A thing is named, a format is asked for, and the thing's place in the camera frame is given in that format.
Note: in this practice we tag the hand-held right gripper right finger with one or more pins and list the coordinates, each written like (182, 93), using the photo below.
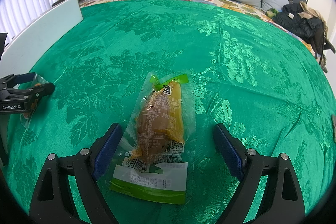
(228, 150)

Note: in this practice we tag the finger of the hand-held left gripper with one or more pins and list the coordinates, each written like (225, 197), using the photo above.
(39, 90)
(25, 77)

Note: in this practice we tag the beige garment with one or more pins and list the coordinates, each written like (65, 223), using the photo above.
(309, 12)

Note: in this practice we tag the small green object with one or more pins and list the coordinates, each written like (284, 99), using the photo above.
(271, 12)

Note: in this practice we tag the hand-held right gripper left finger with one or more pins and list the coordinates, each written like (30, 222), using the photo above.
(109, 150)

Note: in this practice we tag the clear packet with braised egg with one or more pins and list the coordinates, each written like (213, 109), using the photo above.
(26, 115)

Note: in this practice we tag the white cardboard box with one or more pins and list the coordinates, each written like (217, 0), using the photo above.
(39, 29)

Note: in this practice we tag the green floral blanket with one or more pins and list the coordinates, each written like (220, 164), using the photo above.
(236, 82)

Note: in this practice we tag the green-edged clear snack packet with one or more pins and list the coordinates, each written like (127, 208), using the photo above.
(155, 121)

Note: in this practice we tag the grey rectangular object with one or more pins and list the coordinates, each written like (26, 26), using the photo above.
(334, 128)

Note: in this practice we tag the black jacket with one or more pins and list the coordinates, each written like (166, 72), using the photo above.
(296, 22)

